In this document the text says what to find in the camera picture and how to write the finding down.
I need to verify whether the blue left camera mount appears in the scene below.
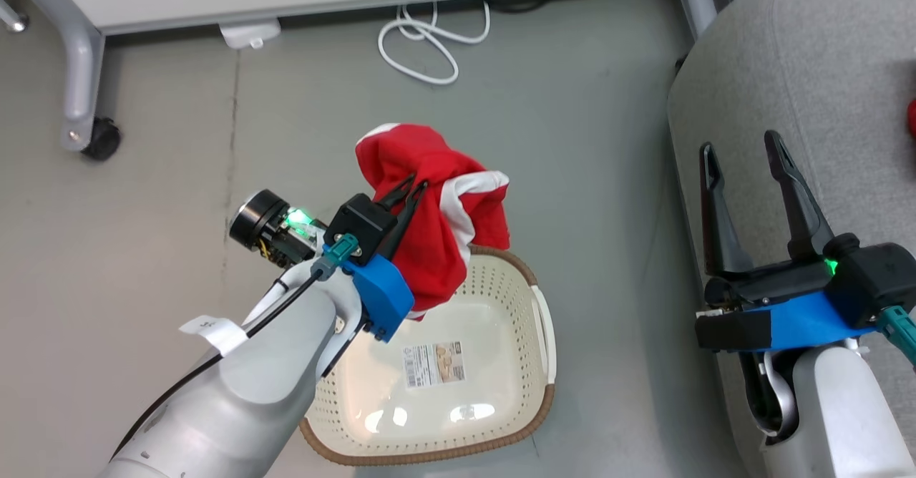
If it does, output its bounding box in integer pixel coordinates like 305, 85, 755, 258
342, 255, 416, 343

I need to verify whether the small white floor box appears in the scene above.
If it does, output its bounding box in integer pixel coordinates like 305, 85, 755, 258
218, 19, 282, 51

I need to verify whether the teal right camera plug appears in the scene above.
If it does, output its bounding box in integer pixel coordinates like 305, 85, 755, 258
877, 305, 916, 366

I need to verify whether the printed paper basket label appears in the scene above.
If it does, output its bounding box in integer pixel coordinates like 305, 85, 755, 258
402, 341, 467, 391

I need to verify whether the red and white garment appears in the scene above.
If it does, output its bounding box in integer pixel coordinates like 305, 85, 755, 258
355, 123, 512, 321

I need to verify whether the large black caster wheel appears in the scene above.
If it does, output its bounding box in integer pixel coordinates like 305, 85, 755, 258
80, 117, 122, 162

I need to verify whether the cream perforated laundry basket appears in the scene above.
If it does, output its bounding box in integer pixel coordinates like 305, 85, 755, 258
298, 245, 557, 467

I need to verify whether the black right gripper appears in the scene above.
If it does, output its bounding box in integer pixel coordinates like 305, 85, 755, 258
699, 130, 861, 311

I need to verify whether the grey fabric couch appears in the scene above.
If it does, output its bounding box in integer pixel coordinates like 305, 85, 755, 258
667, 0, 916, 478

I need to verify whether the slim grey table leg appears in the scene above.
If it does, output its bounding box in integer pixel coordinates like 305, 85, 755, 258
0, 0, 29, 34

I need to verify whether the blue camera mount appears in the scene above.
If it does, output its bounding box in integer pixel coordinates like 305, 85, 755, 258
696, 291, 880, 354
342, 255, 416, 343

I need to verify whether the white paper cable tag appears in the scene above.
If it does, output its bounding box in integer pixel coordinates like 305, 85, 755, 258
179, 315, 248, 356

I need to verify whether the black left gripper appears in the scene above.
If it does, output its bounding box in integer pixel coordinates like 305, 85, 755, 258
229, 173, 429, 270

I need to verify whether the table leg with caster wheel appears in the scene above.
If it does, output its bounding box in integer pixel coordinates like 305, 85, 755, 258
0, 0, 107, 153

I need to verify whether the blue right camera mount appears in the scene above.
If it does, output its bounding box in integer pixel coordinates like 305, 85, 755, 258
696, 291, 880, 354

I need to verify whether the white coiled floor cable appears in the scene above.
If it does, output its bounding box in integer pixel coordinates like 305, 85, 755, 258
377, 0, 492, 86

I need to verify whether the black floor cable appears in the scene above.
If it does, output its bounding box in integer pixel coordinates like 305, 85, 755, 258
490, 0, 562, 14

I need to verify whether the black cable with teal plug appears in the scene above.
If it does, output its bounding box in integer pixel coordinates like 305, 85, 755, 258
111, 233, 360, 457

